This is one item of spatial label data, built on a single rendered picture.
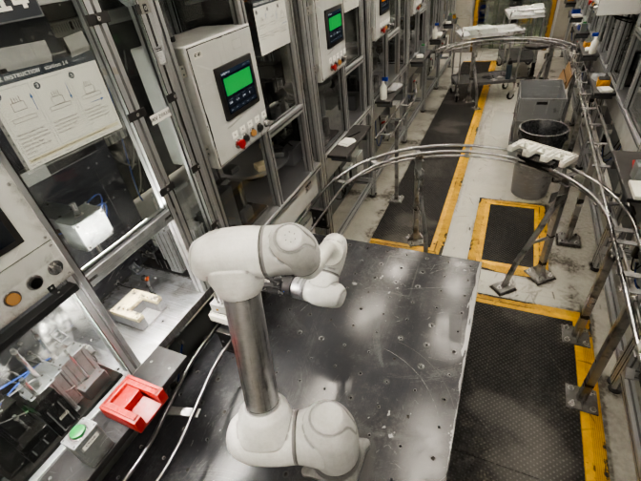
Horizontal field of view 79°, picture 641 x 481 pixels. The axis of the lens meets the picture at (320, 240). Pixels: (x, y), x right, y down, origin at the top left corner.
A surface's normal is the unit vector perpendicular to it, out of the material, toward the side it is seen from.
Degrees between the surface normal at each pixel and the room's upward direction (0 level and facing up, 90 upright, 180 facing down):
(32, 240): 90
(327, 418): 6
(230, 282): 79
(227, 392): 0
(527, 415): 0
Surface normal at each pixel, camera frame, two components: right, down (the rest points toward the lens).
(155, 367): -0.11, -0.79
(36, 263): 0.91, 0.16
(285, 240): 0.05, -0.33
